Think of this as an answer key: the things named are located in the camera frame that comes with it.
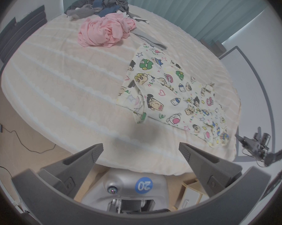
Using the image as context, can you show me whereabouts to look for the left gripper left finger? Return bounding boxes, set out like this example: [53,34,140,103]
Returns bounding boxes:
[39,143,104,199]

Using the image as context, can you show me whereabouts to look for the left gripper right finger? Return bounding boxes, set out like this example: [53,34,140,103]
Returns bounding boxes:
[178,142,243,199]

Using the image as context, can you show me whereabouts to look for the white printed pyjama top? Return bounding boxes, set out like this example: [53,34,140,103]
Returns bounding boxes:
[116,44,231,149]

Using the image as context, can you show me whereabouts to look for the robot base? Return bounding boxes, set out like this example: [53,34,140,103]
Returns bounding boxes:
[81,167,170,213]

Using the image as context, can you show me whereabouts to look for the pile of clothes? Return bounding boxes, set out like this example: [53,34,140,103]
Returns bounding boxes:
[66,0,150,24]

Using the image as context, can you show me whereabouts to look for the small wooden table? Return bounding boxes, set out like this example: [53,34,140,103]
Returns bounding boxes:
[173,178,211,212]

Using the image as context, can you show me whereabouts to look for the bed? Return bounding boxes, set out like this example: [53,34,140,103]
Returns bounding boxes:
[0,2,273,177]

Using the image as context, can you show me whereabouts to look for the grey bedside table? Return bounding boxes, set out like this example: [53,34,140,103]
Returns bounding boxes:
[199,38,226,58]

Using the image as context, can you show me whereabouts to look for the pink garment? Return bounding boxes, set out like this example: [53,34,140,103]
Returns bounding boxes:
[78,13,137,48]

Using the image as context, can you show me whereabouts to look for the grey knitted garment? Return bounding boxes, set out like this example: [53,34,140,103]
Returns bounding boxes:
[132,30,168,51]

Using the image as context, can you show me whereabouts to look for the black chest of drawers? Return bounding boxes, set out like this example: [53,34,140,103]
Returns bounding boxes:
[0,5,48,63]

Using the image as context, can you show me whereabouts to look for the black cable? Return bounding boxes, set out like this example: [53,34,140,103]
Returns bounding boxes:
[0,125,56,155]

